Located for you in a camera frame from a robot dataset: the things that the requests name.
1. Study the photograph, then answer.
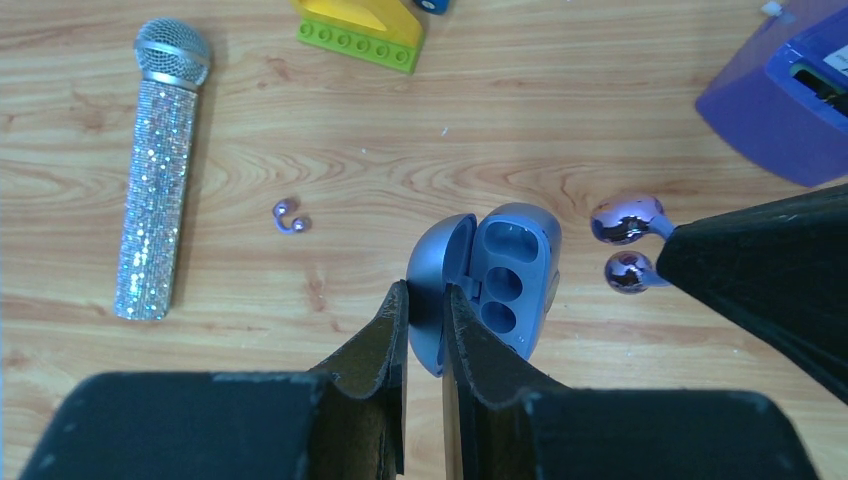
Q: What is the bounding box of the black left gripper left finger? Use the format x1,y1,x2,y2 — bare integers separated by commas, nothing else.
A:
21,281,408,479

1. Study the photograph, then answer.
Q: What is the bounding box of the yellow toy block tower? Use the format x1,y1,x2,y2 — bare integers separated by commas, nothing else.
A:
291,0,425,74

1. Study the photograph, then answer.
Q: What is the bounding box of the silver glitter microphone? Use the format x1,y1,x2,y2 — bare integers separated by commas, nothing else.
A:
113,18,211,321

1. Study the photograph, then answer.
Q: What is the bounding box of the purple clip earbud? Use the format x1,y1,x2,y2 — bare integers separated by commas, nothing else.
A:
590,193,675,295
272,197,312,235

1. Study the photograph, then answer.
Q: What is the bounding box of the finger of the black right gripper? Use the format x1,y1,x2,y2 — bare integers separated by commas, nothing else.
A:
656,185,847,401

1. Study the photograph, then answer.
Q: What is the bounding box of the purple metronome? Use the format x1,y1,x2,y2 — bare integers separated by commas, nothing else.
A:
695,0,847,187

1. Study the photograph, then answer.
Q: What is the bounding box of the purple-grey earbud charging case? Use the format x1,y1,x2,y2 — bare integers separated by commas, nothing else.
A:
406,203,562,377

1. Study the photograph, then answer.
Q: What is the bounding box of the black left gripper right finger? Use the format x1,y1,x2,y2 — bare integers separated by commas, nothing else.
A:
442,286,817,479

